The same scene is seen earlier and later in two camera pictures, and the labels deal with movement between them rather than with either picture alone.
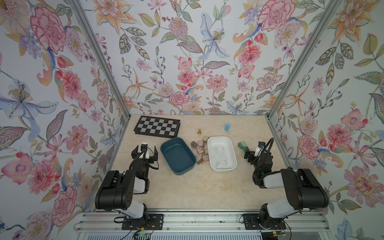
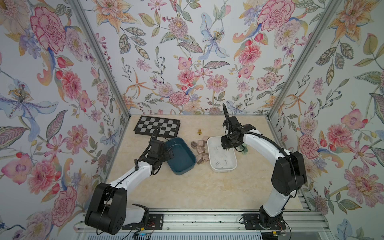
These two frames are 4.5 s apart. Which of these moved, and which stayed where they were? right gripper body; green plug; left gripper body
Moved: right gripper body; left gripper body
Stayed: green plug
